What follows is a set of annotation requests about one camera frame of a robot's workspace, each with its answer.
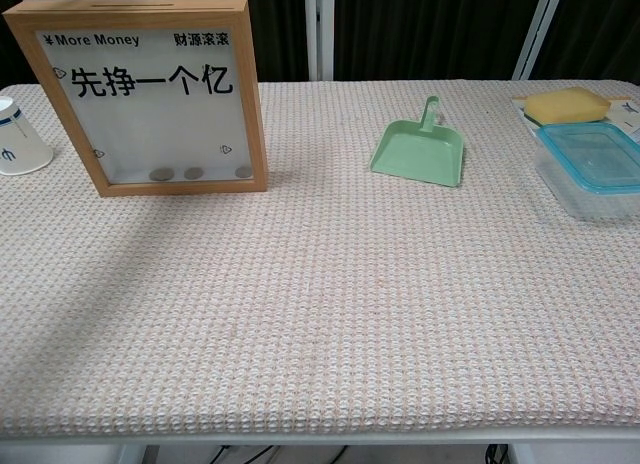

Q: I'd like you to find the woven beige tablecloth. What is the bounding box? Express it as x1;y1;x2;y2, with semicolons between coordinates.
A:
0;81;640;438

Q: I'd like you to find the green plastic dustpan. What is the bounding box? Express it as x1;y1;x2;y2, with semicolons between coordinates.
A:
369;95;466;189

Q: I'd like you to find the yellow sponge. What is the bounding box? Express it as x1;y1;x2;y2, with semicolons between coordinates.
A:
523;86;608;125

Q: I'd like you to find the clear container with blue lid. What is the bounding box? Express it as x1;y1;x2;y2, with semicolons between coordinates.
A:
533;121;640;222

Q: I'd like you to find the white table leg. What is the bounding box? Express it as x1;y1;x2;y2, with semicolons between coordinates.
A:
503;444;536;464
117;444;152;464

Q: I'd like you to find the white paper cup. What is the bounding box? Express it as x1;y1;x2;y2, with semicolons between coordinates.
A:
0;96;55;177

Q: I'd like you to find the white printed paper card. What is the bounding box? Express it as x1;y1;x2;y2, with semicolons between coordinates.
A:
511;95;640;144

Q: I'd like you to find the wooden frame money box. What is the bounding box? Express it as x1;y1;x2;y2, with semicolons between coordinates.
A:
2;0;269;199

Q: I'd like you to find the white upright frame post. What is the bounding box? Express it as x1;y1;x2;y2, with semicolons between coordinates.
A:
304;0;335;82

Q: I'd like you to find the white slanted frame post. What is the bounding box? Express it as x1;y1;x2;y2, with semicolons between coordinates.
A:
511;0;567;81

